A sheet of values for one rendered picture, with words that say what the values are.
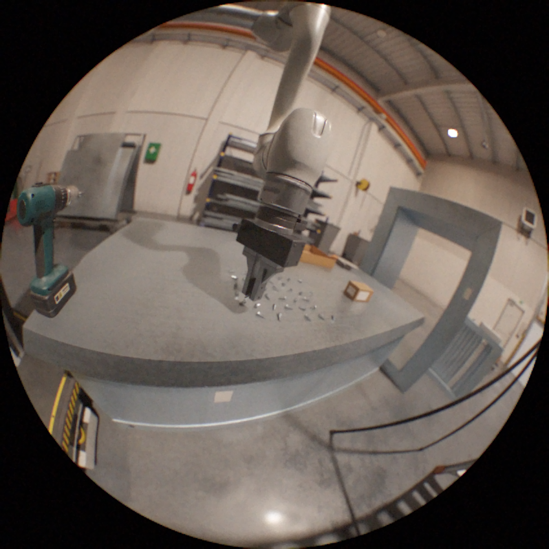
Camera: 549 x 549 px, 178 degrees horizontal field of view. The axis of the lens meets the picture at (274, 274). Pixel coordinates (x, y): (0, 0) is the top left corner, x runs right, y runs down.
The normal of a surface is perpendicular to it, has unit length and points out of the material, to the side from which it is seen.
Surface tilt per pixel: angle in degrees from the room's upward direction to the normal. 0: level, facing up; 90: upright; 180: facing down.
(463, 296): 90
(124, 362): 67
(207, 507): 0
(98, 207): 78
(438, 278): 90
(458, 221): 90
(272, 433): 0
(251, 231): 90
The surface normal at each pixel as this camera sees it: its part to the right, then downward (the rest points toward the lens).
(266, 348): 0.31, -0.88
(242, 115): 0.33, 0.46
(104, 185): 0.44, 0.27
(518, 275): -0.89, -0.14
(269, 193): -0.58, 0.12
